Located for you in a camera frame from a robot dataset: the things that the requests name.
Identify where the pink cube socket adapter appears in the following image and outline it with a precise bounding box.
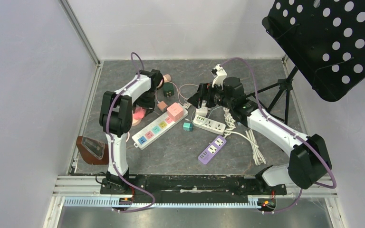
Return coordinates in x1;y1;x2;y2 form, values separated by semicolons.
166;103;184;122

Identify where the purple power strip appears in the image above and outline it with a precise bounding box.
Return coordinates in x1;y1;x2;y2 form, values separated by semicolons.
198;135;227;165

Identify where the coral plug adapter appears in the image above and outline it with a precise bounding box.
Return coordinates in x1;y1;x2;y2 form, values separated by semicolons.
133;107;146;119

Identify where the round pink socket hub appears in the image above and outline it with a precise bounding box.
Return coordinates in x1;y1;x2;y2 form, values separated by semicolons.
132;107;146;126

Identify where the white power strip cable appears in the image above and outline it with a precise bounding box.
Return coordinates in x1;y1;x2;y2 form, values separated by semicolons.
222;108;267;166

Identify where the white usb power strip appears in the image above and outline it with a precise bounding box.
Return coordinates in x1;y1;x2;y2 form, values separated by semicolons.
193;115;226;135

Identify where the white multicolour power strip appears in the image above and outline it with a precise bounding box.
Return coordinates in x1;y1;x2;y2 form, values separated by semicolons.
132;109;188;150

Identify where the salmon usb charger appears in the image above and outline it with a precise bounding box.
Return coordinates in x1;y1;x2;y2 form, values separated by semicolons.
157;101;168;112

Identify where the teal usb charger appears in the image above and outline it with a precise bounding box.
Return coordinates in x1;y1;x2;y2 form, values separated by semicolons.
183;122;193;132

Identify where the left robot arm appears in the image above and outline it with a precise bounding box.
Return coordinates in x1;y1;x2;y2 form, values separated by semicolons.
99;69;164;194

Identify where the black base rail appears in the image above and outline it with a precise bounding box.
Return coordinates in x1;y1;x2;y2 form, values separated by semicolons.
100;174;287;204

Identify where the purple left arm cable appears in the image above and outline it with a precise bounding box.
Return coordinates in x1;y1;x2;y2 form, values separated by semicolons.
105;52;156;214

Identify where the mint green usb cable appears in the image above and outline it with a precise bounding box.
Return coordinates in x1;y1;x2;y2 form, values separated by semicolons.
185;105;233;126

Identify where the dark green cube adapter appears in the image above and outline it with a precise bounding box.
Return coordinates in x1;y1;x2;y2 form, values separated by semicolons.
162;82;175;97

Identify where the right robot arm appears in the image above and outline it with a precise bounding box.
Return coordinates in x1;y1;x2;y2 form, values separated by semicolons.
187;77;333;194

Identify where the brown wooden metronome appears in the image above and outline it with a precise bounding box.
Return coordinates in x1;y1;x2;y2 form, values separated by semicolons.
76;136;109;165

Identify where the black music stand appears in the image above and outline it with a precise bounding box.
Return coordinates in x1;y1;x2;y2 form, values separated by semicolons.
249;0;365;126

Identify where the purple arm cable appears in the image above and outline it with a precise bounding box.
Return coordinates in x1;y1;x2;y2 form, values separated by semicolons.
220;57;337;215
105;52;156;214

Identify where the white cube adapter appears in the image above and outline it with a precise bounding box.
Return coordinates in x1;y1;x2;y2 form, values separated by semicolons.
195;107;209;117

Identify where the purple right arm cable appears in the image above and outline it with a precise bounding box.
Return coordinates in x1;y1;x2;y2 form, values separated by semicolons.
220;57;337;215

